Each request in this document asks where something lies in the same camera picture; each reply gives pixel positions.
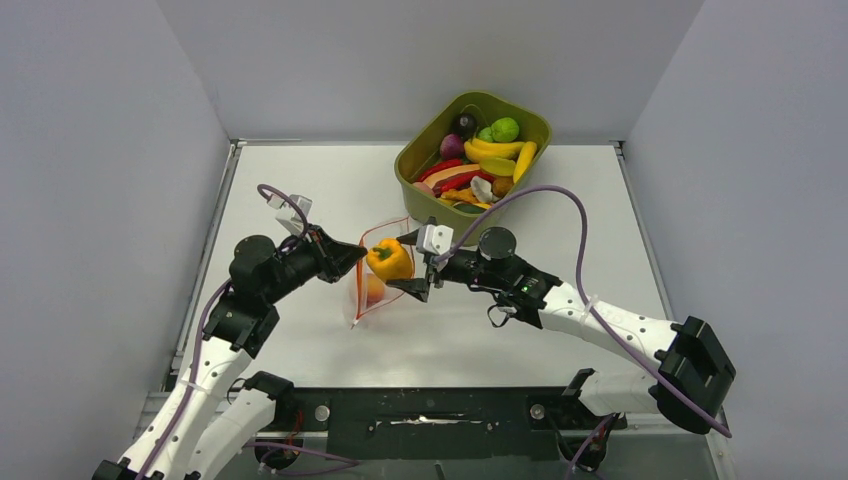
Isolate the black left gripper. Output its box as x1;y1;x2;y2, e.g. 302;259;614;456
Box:
263;223;368;304

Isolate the yellow bell pepper toy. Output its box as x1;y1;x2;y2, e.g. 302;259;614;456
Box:
365;238;414;283

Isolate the pink peach toy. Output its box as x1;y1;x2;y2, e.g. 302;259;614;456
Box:
365;273;386;308

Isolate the clear zip top bag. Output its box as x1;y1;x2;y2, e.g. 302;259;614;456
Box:
343;216;416;330

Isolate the yellow lemon slice toy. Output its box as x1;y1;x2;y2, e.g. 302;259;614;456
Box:
479;157;516;177

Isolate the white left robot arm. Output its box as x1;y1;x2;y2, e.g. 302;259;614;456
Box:
93;225;367;479

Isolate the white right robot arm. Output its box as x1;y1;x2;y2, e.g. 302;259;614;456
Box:
389;221;736;435

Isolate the dark green avocado toy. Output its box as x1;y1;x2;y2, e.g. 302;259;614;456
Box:
452;202;487;215

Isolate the orange ginger root toy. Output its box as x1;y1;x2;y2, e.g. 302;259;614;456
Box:
440;188;479;204

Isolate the red chili pepper toy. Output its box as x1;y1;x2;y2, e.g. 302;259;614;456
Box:
432;171;495;197

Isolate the olive green plastic tub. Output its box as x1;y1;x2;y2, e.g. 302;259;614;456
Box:
395;91;552;246

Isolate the purple onion toy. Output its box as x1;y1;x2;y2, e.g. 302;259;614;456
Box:
439;133;465;160

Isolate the yellow banana toy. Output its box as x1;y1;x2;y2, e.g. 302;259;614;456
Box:
464;138;525;163

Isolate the green lime toy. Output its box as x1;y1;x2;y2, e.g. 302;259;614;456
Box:
490;117;520;143

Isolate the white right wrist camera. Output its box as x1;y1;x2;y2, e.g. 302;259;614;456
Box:
414;224;454;256

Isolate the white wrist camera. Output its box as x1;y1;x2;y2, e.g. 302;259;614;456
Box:
266;194;313;236
414;224;454;256

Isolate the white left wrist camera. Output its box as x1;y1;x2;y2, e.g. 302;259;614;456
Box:
266;194;313;236

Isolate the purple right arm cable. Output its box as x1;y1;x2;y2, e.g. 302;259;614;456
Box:
433;184;733;440

